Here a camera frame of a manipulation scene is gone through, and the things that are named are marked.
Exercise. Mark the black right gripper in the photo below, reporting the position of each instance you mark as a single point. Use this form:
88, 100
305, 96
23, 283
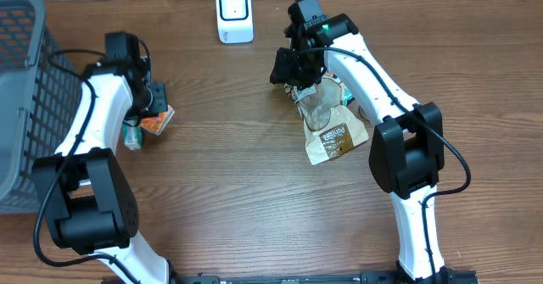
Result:
286, 75

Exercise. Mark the clear brown snack bag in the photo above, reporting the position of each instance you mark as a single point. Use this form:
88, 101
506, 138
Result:
331, 129

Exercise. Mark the teal white small carton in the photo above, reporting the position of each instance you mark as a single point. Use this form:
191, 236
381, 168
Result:
133, 136

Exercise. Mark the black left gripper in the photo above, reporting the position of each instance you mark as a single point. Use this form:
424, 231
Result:
159, 99

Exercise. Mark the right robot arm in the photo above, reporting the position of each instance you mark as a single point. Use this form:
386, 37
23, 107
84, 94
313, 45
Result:
406, 153

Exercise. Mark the grey plastic mesh basket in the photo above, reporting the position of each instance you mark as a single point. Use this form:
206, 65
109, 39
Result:
38, 102

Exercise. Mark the orange small carton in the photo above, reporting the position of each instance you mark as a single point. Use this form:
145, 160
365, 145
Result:
155, 125

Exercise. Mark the light green wipes packet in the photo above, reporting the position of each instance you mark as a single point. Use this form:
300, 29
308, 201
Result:
346, 97

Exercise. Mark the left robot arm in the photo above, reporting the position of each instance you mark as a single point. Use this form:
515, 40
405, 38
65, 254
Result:
88, 211

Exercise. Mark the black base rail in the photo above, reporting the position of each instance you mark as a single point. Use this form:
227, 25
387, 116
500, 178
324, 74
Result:
365, 277

